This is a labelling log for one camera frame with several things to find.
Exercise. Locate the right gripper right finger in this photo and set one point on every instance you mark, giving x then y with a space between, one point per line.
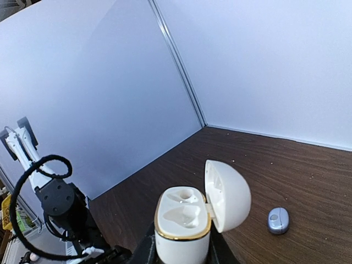
220 252

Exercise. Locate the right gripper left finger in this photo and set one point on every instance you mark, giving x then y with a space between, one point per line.
146 253

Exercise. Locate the cream white charging case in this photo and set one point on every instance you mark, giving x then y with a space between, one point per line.
184 215

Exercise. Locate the lavender earbud charging case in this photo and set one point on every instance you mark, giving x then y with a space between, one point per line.
278 221

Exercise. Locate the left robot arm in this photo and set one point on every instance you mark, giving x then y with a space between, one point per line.
65 211

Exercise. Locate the yellow plastic bin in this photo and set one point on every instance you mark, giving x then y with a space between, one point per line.
5 215

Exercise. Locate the left aluminium frame post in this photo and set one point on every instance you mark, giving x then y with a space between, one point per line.
179 64

